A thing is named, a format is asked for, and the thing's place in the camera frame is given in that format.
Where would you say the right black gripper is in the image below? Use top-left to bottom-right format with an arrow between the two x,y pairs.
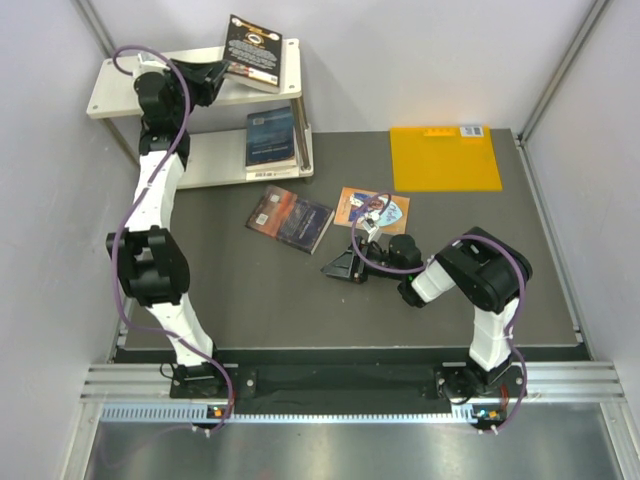
321,236 -> 406,284

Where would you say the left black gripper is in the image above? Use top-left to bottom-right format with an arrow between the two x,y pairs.
163,58 -> 229,127

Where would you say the black treehouse paperback book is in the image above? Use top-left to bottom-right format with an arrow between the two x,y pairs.
223,15 -> 283,94

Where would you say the blue hardcover book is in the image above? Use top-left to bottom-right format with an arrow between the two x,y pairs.
245,107 -> 296,171

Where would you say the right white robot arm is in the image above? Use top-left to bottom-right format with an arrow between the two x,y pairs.
321,227 -> 533,398

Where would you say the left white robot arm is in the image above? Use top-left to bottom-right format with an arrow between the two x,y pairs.
106,57 -> 232,399

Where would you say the dark sunset cover book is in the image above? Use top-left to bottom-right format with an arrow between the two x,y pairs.
245,185 -> 335,255

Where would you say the orange illustrated children's book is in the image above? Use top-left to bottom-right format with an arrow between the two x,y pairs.
334,187 -> 410,235

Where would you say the white two-tier shelf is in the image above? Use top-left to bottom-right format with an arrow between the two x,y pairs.
86,38 -> 315,194

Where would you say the white book with coloured stripes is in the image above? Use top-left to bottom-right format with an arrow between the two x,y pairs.
246,167 -> 300,182

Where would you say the yellow file folder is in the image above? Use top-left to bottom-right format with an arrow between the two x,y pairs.
389,125 -> 503,192

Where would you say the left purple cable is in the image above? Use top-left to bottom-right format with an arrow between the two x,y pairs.
110,45 -> 236,434

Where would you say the purple cable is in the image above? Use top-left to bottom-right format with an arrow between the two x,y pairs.
110,45 -> 236,434
349,192 -> 529,436

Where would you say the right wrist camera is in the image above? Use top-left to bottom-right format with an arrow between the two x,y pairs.
361,211 -> 382,243

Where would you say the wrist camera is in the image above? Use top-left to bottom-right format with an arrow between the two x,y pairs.
361,211 -> 382,243
137,51 -> 156,66

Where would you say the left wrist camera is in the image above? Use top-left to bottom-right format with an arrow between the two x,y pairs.
137,51 -> 156,66

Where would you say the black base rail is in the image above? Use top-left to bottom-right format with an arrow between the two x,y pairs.
160,348 -> 526,415

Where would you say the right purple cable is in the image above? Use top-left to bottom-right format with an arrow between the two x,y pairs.
349,192 -> 529,436

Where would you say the grey slotted cable duct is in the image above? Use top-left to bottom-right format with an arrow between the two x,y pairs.
100,403 -> 478,427

